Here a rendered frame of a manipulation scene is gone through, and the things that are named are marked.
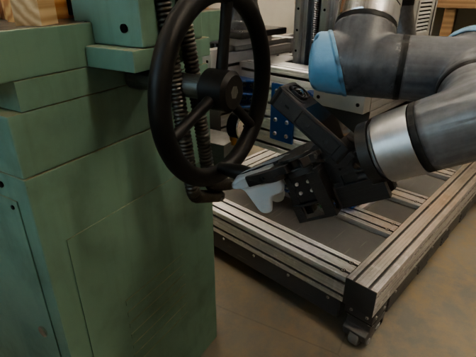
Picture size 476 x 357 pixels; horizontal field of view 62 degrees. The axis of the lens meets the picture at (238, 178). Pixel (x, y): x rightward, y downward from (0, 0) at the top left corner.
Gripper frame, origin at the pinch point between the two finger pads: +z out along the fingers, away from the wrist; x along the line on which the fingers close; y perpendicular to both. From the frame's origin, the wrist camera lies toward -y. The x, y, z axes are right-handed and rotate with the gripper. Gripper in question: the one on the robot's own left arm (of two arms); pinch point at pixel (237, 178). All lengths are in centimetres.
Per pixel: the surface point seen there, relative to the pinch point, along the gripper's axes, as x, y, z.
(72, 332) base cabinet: -15.5, 13.2, 34.9
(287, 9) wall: 327, -75, 123
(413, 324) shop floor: 62, 74, 13
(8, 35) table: -14.2, -28.3, 10.9
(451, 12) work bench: 272, -7, -4
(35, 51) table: -11.3, -26.4, 12.0
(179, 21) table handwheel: -4.7, -20.5, -6.0
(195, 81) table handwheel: 3.6, -15.1, 2.3
